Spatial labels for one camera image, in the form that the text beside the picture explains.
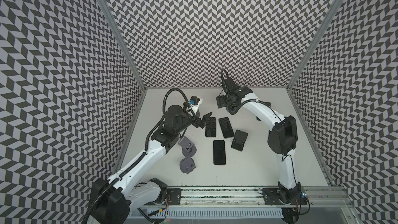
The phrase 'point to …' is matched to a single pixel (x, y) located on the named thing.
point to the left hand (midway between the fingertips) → (204, 108)
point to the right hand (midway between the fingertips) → (224, 104)
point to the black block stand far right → (268, 103)
